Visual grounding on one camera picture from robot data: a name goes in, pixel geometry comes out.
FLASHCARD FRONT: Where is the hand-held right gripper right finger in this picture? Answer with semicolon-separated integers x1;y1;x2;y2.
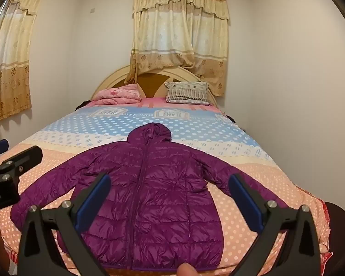
228;173;322;276

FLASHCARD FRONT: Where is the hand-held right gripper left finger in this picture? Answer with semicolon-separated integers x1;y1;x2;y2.
17;172;112;276

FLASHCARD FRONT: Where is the purple puffer jacket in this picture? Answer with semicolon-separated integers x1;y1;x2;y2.
10;122;288;272

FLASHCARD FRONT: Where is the person's right hand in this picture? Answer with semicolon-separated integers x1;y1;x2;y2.
176;262;199;276

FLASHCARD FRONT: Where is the bed with polka dot sheet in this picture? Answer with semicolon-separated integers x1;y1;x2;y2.
0;96;334;276

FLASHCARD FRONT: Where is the beige floral window curtain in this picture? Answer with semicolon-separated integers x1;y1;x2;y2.
126;0;230;98
0;0;48;130

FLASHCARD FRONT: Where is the dark brown object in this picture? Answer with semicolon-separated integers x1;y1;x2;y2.
325;201;345;265

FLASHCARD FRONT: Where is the folded pink floral blanket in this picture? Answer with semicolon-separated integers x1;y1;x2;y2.
91;84;142;106

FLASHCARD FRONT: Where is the cream wooden headboard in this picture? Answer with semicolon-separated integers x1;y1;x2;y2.
91;65;219;107

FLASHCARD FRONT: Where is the striped grey pillow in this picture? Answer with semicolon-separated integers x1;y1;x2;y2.
164;81;212;105

